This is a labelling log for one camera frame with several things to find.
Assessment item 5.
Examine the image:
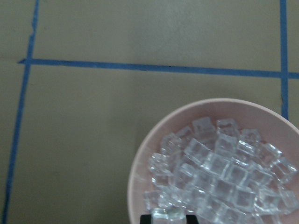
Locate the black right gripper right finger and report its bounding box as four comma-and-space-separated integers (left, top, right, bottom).
186, 215, 198, 224

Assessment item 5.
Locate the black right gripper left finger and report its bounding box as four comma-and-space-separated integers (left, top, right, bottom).
140, 215, 152, 224

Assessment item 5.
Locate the clear ice cubes pile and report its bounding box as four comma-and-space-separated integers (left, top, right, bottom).
143, 117, 299, 224

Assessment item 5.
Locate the pink bowl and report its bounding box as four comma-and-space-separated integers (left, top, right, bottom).
127, 98, 299, 224

